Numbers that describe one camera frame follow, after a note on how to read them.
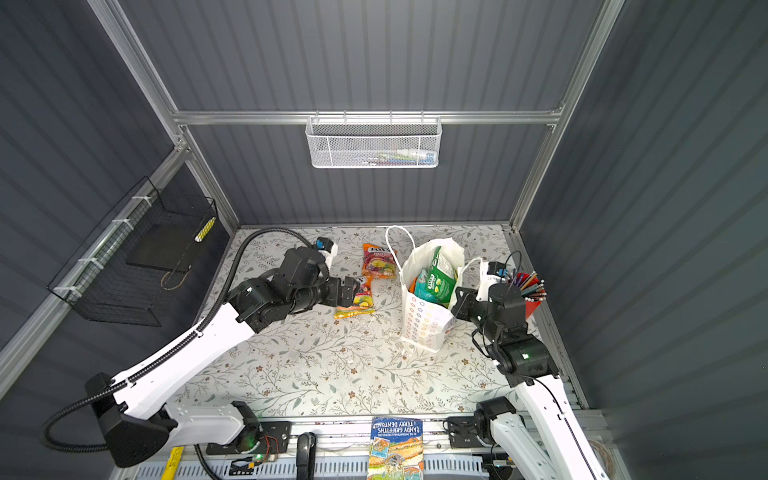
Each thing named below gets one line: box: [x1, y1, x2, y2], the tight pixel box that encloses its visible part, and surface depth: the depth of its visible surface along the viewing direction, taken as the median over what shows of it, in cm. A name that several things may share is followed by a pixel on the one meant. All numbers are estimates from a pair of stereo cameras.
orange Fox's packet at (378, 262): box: [362, 243, 398, 279], surface depth 107 cm
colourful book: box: [367, 417, 425, 480], surface depth 71 cm
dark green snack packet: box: [426, 246, 458, 304], surface depth 80 cm
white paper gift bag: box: [400, 238, 465, 352], surface depth 76 cm
